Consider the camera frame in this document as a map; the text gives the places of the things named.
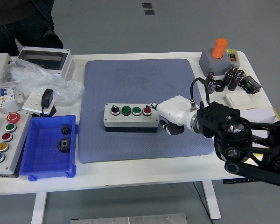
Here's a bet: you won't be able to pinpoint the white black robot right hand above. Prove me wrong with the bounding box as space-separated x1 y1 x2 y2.
150 95 195 136

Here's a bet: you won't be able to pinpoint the grey four-button control box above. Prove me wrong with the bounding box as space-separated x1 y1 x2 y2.
103 103 160 133

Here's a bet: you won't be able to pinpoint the grey five-button control box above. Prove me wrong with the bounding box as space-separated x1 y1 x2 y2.
0 111 32 178

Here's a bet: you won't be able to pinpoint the grey base block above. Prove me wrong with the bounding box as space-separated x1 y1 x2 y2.
199 48 231 77

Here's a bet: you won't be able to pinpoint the orange cylinder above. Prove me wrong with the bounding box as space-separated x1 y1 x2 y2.
211 38 229 59

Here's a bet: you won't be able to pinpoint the blue-grey fabric mat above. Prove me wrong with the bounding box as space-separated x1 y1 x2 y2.
78 58 215 164

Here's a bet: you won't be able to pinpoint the black module green terminals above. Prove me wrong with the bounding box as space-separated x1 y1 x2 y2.
239 75 262 95

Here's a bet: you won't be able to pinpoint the white yellow-edged flat box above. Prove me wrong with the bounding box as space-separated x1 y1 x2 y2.
239 107 280 125

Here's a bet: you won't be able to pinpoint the black table control panel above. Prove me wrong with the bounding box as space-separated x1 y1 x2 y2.
223 178 255 185

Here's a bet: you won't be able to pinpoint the white table leg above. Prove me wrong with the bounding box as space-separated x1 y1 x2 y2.
202 181 222 220
30 192 49 224

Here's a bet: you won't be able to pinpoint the small black gear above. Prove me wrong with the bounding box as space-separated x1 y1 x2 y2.
60 125 72 136

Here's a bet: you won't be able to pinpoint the grey windowed distribution box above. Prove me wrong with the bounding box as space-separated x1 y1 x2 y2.
17 46 75 82

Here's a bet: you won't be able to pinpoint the large black gear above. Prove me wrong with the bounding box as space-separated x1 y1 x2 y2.
56 137 72 154

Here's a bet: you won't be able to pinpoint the grey metal plate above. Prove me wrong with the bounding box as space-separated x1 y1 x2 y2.
70 212 189 224

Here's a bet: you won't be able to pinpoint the black power adapter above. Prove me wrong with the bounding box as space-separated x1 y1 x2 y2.
32 88 58 118

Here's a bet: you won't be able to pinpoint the blue plastic bin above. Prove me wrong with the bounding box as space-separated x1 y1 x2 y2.
19 114 79 182

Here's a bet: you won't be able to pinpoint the clear plastic bag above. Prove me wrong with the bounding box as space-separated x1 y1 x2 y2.
0 57 85 105

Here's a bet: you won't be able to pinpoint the white circuit breaker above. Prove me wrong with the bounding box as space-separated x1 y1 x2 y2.
0 86 17 110

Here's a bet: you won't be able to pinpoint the person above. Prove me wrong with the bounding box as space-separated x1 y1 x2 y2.
0 0 64 56

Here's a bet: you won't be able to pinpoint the black ring-shaped part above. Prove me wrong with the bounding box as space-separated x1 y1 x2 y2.
216 79 226 92

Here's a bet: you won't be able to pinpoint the white wall switch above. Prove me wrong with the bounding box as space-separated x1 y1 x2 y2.
224 90 256 111

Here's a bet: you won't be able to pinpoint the grey rocker switch box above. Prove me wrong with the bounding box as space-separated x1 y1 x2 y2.
225 48 240 68

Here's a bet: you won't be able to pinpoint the white wall socket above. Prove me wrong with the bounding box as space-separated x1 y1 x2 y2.
22 93 49 112

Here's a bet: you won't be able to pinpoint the white open enclosure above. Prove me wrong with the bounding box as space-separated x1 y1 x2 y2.
0 53 14 94

